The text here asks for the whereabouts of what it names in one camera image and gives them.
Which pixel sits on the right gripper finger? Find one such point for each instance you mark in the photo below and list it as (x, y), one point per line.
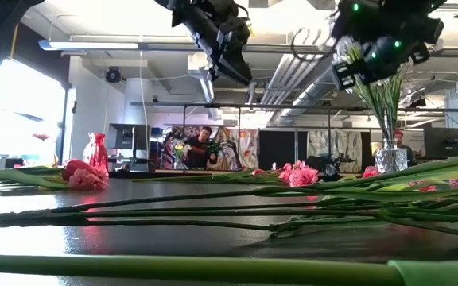
(420, 53)
(344, 75)

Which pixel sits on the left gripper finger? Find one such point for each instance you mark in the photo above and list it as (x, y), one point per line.
(237, 73)

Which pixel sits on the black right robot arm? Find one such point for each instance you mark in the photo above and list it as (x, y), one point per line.
(412, 16)

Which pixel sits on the clear glass vase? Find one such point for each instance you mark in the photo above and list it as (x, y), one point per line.
(390, 159)

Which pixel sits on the background vase yellow flowers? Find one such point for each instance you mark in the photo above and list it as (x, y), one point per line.
(179, 151)

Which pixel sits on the red glass vase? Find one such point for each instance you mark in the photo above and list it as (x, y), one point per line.
(95, 153)

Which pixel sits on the white ceiling unit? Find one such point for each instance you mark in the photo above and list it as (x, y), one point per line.
(197, 63)

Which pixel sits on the floral curtain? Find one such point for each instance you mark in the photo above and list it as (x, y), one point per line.
(344, 143)

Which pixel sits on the colourful patterned cloth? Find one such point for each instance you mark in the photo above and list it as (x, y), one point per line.
(249, 147)

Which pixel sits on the person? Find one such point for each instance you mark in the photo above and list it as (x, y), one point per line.
(406, 153)
(199, 149)

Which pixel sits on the black partition panel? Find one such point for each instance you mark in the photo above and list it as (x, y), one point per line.
(280, 147)

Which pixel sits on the black computer monitor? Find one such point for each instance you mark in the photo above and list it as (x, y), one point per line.
(127, 137)
(445, 142)

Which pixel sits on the black round speaker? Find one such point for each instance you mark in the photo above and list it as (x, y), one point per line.
(113, 74)

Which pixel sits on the ceiling light strip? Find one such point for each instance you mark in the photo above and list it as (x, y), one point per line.
(94, 45)

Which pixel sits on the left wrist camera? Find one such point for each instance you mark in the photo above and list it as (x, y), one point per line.
(233, 24)

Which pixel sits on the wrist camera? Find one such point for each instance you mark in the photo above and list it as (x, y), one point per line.
(356, 20)
(233, 24)

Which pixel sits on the black overhead frame bar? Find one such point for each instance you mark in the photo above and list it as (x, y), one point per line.
(253, 106)

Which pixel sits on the silver ventilation duct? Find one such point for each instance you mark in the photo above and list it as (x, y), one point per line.
(304, 89)

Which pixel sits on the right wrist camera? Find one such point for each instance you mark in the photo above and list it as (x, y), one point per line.
(356, 20)

